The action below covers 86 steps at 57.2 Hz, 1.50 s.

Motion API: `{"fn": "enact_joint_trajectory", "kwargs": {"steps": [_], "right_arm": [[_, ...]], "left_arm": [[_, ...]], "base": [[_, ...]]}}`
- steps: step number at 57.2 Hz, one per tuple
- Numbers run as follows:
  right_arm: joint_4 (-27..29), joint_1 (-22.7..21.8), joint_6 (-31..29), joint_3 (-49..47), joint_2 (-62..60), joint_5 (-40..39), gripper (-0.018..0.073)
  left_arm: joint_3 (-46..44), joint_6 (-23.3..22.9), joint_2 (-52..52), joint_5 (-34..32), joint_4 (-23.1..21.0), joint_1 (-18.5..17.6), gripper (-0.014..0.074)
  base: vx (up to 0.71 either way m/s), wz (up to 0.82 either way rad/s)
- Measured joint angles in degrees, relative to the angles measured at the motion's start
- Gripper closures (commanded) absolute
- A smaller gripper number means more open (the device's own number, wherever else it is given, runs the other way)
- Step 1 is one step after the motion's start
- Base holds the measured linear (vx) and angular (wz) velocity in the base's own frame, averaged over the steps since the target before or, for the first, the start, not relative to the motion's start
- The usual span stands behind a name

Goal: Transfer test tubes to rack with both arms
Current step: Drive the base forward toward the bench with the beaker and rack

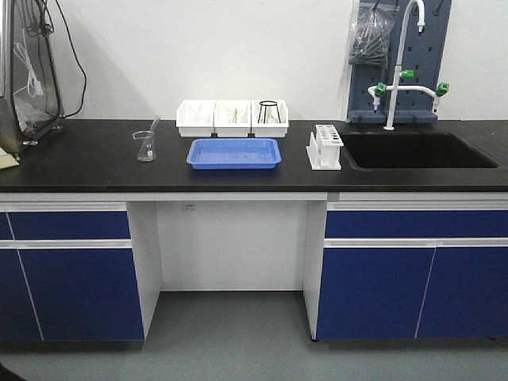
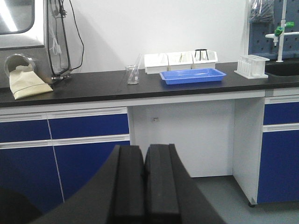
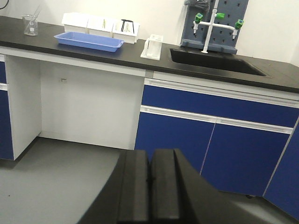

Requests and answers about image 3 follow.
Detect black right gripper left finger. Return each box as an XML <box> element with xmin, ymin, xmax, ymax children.
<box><xmin>78</xmin><ymin>150</ymin><xmax>149</xmax><ymax>224</ymax></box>

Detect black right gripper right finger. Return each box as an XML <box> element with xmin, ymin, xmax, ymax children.
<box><xmin>150</xmin><ymin>149</ymin><xmax>257</xmax><ymax>224</ymax></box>

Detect clear glass test tube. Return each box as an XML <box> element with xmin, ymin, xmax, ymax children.
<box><xmin>26</xmin><ymin>5</ymin><xmax>43</xmax><ymax>31</ymax></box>

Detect white test tube rack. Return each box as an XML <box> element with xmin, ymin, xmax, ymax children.
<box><xmin>140</xmin><ymin>34</ymin><xmax>163</xmax><ymax>61</ymax></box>

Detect blue-grey pegboard drying rack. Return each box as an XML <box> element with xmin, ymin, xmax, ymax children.
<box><xmin>180</xmin><ymin>0</ymin><xmax>248</xmax><ymax>54</ymax></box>

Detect blue and white base cabinet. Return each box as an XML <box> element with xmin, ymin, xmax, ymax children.
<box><xmin>135</xmin><ymin>78</ymin><xmax>299</xmax><ymax>218</ymax></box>

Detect black lab sink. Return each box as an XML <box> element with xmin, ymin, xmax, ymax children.
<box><xmin>170</xmin><ymin>49</ymin><xmax>267</xmax><ymax>77</ymax></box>

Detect blue plastic tray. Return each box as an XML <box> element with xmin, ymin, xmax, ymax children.
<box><xmin>54</xmin><ymin>32</ymin><xmax>124</xmax><ymax>52</ymax></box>

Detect right white storage bin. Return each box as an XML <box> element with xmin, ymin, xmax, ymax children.
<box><xmin>112</xmin><ymin>20</ymin><xmax>140</xmax><ymax>44</ymax></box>

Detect white storage bin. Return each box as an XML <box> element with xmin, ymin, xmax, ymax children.
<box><xmin>112</xmin><ymin>20</ymin><xmax>140</xmax><ymax>44</ymax></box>
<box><xmin>87</xmin><ymin>16</ymin><xmax>115</xmax><ymax>37</ymax></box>
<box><xmin>62</xmin><ymin>12</ymin><xmax>89</xmax><ymax>33</ymax></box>

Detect middle white storage bin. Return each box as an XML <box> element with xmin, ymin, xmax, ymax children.
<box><xmin>87</xmin><ymin>16</ymin><xmax>115</xmax><ymax>37</ymax></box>

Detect white lab faucet green knobs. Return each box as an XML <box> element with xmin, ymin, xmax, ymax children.
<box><xmin>193</xmin><ymin>0</ymin><xmax>244</xmax><ymax>54</ymax></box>

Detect left white storage bin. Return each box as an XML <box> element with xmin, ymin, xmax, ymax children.
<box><xmin>62</xmin><ymin>12</ymin><xmax>89</xmax><ymax>33</ymax></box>

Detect clear plastic bag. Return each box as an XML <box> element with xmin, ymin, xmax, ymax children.
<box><xmin>184</xmin><ymin>0</ymin><xmax>211</xmax><ymax>12</ymax></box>

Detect large glass beaker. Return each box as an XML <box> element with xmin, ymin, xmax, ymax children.
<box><xmin>22</xmin><ymin>14</ymin><xmax>38</xmax><ymax>36</ymax></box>

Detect black wire tripod stand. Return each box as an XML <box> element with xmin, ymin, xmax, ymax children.
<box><xmin>121</xmin><ymin>19</ymin><xmax>135</xmax><ymax>34</ymax></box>

